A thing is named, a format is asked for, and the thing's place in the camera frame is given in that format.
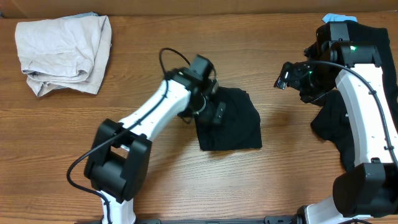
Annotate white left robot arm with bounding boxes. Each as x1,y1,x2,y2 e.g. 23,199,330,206
84,66,225,223

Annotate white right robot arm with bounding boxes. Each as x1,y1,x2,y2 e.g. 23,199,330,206
274,41,397,223

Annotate light blue garment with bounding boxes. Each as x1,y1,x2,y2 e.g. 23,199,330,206
322,13,358,23

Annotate folded beige trousers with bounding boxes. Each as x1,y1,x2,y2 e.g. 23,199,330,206
15,12,112,97

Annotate black t-shirt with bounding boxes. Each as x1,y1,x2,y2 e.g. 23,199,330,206
195,87,262,151

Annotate black logo shirt pile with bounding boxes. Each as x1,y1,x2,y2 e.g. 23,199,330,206
310,21,397,171

